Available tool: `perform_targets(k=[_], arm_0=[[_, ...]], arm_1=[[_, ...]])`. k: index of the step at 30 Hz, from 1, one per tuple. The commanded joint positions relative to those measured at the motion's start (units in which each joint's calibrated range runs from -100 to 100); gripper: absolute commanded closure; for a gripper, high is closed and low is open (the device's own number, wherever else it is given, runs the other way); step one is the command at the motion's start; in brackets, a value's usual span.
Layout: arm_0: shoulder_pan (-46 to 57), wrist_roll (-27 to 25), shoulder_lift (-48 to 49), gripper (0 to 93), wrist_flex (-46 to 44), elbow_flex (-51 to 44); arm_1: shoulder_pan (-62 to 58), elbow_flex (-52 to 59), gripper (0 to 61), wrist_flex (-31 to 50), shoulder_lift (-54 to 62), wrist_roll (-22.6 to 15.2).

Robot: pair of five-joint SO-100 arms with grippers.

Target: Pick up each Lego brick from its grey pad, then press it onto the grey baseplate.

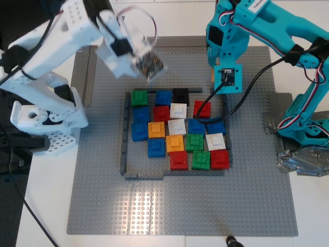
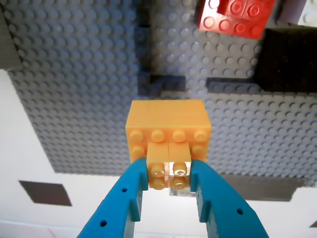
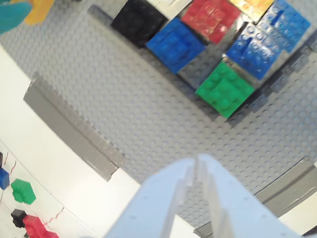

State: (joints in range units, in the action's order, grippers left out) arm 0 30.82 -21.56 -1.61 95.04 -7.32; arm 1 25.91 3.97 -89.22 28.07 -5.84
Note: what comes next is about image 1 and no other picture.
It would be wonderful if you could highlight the grey studded lego baseplate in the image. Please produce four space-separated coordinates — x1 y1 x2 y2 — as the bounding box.
67 45 299 237

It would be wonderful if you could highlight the black camera cable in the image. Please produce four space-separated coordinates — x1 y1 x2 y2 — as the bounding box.
0 11 60 247
192 56 290 125

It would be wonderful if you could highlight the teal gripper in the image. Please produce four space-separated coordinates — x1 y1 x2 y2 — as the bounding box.
206 14 249 67

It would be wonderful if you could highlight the black stand knob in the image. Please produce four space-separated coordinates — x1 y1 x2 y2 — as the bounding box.
225 235 244 247

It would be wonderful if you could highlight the white lego cube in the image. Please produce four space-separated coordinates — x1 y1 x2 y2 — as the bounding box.
205 132 227 152
167 118 187 137
170 102 188 120

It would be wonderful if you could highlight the crumpled grey tape strip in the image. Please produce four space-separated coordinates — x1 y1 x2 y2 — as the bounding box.
261 111 286 136

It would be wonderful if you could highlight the blue lego cube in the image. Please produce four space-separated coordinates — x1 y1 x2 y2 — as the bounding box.
132 106 151 123
131 121 150 142
205 116 227 135
147 138 166 158
154 90 173 107
188 118 207 136

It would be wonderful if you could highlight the dark grey lego brick row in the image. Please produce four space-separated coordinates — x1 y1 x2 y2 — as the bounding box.
123 172 165 180

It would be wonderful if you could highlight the green lego cube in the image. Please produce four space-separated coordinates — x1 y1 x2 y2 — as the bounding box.
190 150 212 171
185 133 205 153
131 90 149 109

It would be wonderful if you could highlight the long grey tape strip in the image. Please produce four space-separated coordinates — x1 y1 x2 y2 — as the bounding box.
151 36 208 54
70 47 99 108

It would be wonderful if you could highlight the black lego cube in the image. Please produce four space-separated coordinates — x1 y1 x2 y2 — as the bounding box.
172 87 190 107

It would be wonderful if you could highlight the red white servo wire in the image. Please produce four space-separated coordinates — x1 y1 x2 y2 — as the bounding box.
216 6 248 28
277 112 311 130
116 6 159 47
302 61 329 85

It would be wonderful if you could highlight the black camera circuit board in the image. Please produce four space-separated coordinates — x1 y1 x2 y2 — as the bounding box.
132 50 166 81

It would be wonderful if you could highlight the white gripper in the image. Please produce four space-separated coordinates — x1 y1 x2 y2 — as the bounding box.
95 33 142 79

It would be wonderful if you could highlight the black table clamp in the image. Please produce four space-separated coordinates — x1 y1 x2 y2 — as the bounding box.
0 132 50 156

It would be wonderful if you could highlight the teal framed camera module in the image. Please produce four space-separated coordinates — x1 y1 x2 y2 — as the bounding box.
213 63 244 95

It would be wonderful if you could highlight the red lego cube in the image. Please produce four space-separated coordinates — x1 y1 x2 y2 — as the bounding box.
169 151 189 171
192 100 212 119
152 105 171 122
210 149 230 171

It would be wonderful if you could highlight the silver crumpled tape wad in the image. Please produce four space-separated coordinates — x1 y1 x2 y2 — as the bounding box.
276 145 329 178

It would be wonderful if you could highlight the flat grey tape strip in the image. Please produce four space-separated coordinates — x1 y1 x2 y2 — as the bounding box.
268 92 294 155

